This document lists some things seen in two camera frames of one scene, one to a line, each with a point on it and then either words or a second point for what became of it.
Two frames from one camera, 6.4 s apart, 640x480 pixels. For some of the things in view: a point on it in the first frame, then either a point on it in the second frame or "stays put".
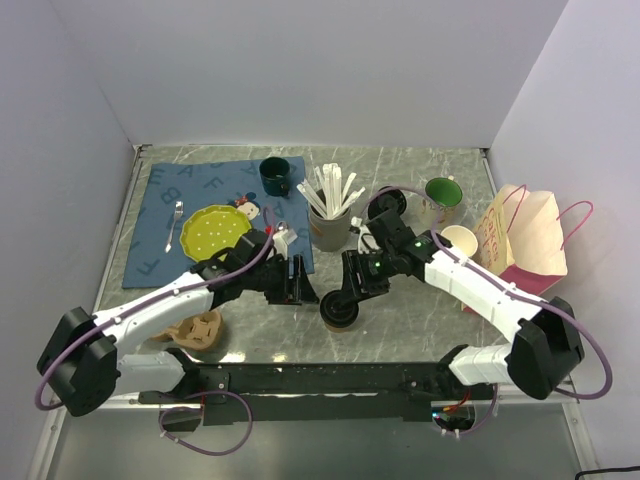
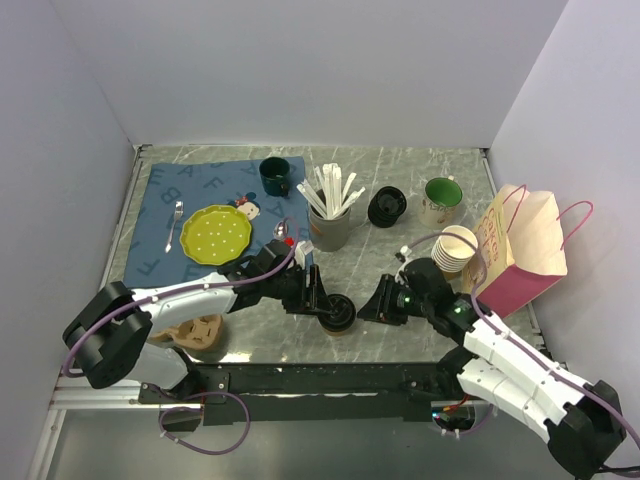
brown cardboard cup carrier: (199, 332) stays put
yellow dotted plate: (211, 230) stays put
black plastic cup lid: (338, 308) stays put
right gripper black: (353, 263) → (380, 307)
